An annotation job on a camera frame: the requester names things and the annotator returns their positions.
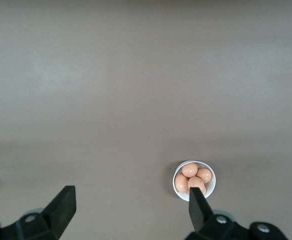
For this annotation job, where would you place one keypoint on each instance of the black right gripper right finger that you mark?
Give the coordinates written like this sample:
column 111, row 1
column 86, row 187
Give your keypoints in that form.
column 198, row 210

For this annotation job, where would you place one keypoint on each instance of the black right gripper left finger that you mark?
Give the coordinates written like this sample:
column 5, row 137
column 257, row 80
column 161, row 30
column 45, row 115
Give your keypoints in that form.
column 60, row 207

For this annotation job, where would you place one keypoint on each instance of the brown egg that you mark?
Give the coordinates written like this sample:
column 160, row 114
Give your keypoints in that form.
column 190, row 169
column 181, row 183
column 204, row 190
column 205, row 175
column 195, row 182

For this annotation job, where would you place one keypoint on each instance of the white round bowl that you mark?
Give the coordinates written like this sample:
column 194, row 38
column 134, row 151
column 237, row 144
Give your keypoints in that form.
column 211, row 188

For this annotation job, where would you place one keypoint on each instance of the brown table cover sheet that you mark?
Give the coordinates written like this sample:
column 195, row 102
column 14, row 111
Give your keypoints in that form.
column 135, row 75

